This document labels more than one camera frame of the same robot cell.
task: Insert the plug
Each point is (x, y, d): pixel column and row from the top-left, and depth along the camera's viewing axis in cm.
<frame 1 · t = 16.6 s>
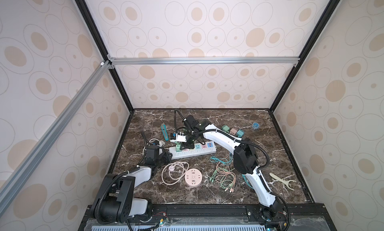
left hand: (175, 152, 91), fingers open
right hand: (181, 144, 91), fingers open
white multicolour power strip: (200, 148, 96), point 3 cm above the table
pink round socket: (193, 177, 85), point 3 cm above the table
teal peeler tool: (163, 128, 109), point 2 cm above the table
blue bottle cap: (255, 125, 112), on the table

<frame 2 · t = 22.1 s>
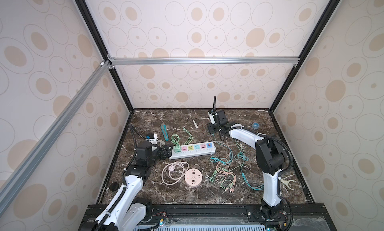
left hand: (171, 144, 81), fingers open
right hand: (211, 124, 99), fingers open
the named things where they were.

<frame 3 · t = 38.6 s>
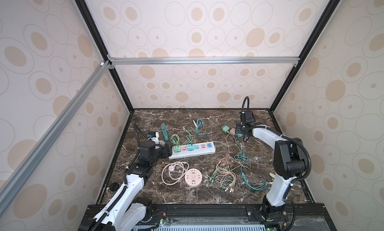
left hand: (170, 142, 81), fingers open
right hand: (242, 127, 99), fingers open
teal blue plug adapter: (190, 147, 92), point 8 cm above the table
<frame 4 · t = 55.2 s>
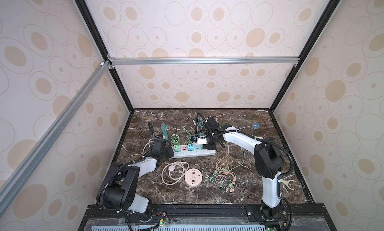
left hand: (175, 146, 93), fingers open
right hand: (204, 142, 94), fingers open
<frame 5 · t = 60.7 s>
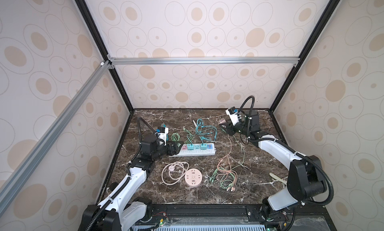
left hand: (182, 141, 78), fingers open
right hand: (224, 121, 86), fingers open
dark teal plug adapter: (203, 146, 93), point 7 cm above the table
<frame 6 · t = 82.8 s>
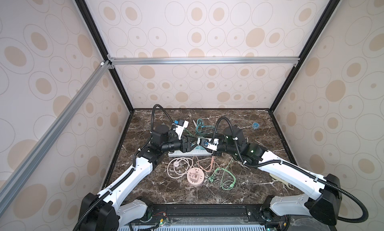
left hand: (201, 141, 69), fingers open
right hand: (205, 137, 73), fingers open
